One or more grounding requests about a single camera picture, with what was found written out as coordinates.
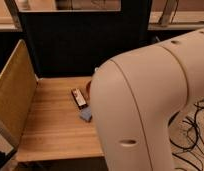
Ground orange ceramic plate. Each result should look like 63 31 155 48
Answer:
86 80 92 94

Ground wooden left side panel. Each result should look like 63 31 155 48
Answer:
0 39 37 148

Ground blue cloth piece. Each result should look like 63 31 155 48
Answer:
79 107 92 122

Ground black back panel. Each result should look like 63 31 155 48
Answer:
19 0 152 77

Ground dark candy bar box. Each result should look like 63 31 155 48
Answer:
71 88 88 109

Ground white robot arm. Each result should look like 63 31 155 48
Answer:
90 29 204 171

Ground black floor cables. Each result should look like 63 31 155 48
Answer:
167 96 204 171

